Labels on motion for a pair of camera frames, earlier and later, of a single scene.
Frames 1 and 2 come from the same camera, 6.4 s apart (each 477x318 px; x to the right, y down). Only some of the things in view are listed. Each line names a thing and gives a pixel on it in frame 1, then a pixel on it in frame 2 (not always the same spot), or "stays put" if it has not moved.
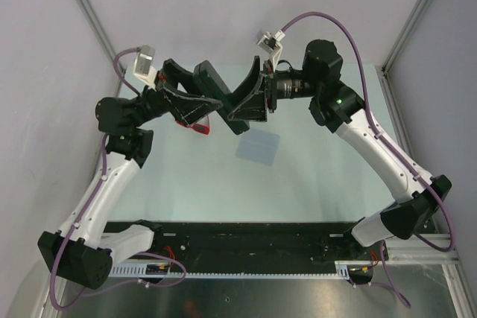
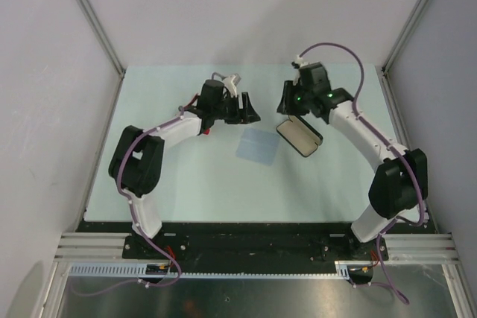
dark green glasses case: x=208 y=84 → x=300 y=135
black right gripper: x=254 y=107 → x=287 y=106
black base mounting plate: x=207 y=243 stays put
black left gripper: x=189 y=109 → x=245 y=115
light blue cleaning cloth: x=258 y=146 stays put
